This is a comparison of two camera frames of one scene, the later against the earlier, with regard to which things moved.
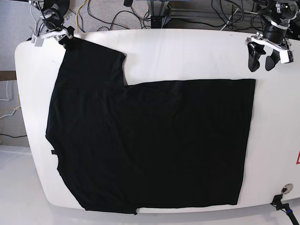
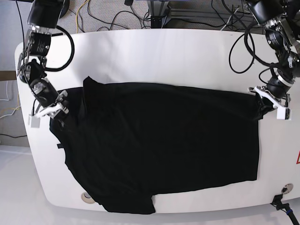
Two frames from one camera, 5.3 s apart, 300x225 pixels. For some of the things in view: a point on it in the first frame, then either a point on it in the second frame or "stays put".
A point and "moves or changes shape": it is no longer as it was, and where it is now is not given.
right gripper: x=255 y=50 → x=278 y=87
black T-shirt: x=122 y=147 moves or changes shape
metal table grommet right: x=287 y=188 stays put
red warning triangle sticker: x=298 y=161 stays put
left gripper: x=53 y=20 → x=43 y=91
